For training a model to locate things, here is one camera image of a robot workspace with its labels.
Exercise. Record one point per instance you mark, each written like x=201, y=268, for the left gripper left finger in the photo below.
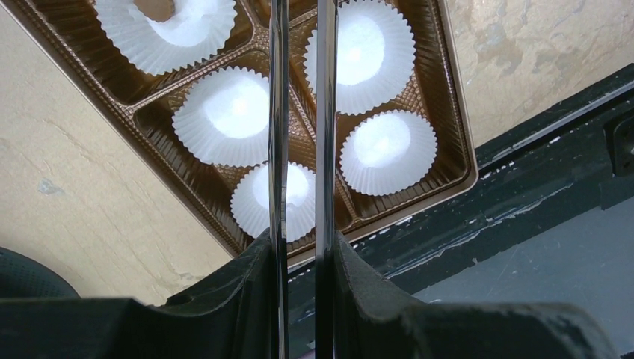
x=225, y=315

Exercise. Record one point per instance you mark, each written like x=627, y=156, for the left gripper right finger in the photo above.
x=374, y=318

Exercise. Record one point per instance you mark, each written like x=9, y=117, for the metal tongs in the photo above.
x=277, y=173

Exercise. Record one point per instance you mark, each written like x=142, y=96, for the brown chocolate box tray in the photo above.
x=140, y=106

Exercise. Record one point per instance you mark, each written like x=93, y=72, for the white paper cup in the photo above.
x=196, y=31
x=224, y=118
x=388, y=152
x=249, y=204
x=375, y=55

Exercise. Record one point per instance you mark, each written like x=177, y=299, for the grey round speaker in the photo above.
x=23, y=277

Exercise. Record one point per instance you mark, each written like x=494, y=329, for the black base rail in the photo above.
x=550, y=219

